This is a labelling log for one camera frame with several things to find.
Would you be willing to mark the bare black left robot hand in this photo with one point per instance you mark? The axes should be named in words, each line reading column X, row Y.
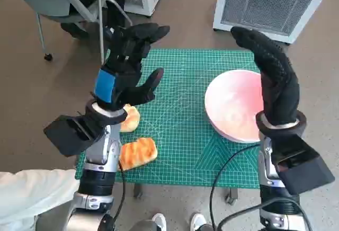
column 127, row 56

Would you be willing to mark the green cutting mat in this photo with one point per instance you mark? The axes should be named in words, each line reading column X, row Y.
column 180, row 135

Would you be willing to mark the large white mesh cabinet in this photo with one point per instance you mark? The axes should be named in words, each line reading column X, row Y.
column 265, row 3

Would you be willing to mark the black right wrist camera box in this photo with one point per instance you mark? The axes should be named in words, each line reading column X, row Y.
column 304, row 167

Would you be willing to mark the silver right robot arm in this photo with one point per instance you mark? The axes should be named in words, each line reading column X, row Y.
column 265, row 162

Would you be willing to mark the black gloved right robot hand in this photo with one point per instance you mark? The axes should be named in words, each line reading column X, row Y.
column 278, row 82

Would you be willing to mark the white shoe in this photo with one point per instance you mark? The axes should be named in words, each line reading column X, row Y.
column 159, row 221
column 197, row 221

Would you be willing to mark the round toy bread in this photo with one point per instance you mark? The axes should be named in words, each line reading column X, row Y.
column 131, row 121

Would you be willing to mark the pink bowl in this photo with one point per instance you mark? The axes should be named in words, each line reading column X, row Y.
column 230, row 104

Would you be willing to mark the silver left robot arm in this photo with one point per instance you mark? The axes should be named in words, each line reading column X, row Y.
column 103, row 149

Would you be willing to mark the striped oblong toy bread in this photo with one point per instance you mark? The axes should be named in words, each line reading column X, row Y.
column 137, row 152

